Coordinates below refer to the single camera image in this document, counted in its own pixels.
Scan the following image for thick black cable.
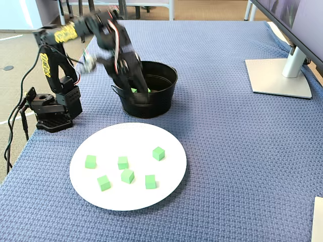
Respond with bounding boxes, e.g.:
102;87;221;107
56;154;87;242
20;108;30;142

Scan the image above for monitor with silver stand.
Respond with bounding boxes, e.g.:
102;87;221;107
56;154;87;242
245;0;323;100

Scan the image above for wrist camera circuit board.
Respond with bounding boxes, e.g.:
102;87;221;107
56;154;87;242
80;49;98;74

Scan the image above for white metal table leg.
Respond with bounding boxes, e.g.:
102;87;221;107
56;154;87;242
243;0;254;22

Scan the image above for white background table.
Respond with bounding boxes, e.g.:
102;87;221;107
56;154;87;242
123;0;175;21

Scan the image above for dark metal chair legs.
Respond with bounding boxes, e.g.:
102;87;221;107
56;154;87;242
118;0;152;20

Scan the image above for long black cable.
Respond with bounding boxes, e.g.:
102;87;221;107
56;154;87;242
2;46;84;174

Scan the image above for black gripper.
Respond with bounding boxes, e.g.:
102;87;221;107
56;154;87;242
97;46;150;104

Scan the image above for white round plate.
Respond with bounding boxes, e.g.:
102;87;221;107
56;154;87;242
69;122;188;212

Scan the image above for black metal bucket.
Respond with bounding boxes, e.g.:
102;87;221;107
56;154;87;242
111;60;179;118

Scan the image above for blue woven tablecloth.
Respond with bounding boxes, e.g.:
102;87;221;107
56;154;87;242
0;20;323;242

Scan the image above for white flat object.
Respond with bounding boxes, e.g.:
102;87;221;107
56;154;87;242
311;196;323;242

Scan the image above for red white servo wire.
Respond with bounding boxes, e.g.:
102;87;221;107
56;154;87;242
107;19;122;74

